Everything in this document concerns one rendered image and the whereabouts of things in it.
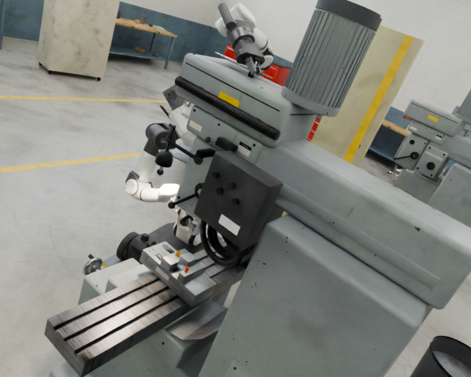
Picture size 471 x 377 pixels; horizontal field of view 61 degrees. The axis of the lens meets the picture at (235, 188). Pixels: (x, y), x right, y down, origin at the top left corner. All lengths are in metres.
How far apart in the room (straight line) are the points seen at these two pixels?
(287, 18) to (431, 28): 3.68
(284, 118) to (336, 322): 0.62
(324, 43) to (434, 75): 9.18
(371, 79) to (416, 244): 2.04
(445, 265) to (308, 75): 0.66
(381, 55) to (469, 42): 7.36
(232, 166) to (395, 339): 0.63
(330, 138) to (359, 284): 2.14
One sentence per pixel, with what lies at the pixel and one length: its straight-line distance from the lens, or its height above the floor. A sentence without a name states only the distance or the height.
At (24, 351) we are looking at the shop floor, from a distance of 2.73.
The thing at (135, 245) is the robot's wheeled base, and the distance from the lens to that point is 2.61.
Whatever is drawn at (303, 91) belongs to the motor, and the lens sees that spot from 1.28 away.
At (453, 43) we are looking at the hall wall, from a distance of 10.43.
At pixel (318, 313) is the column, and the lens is 1.25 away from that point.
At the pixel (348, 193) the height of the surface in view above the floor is 1.73.
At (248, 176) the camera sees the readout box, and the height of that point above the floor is 1.72.
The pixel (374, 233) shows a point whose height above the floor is 1.66.
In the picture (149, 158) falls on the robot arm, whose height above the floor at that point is 1.31.
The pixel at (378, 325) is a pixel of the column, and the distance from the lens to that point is 1.19.
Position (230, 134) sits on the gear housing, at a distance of 1.39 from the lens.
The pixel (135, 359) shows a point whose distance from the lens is 2.03.
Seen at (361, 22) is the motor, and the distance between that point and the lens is 1.27.
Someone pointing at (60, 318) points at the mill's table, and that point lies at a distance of 1.65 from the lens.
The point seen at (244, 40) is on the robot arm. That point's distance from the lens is 1.51.
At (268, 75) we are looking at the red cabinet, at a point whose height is 1.26.
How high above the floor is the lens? 2.10
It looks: 24 degrees down
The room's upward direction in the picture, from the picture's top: 21 degrees clockwise
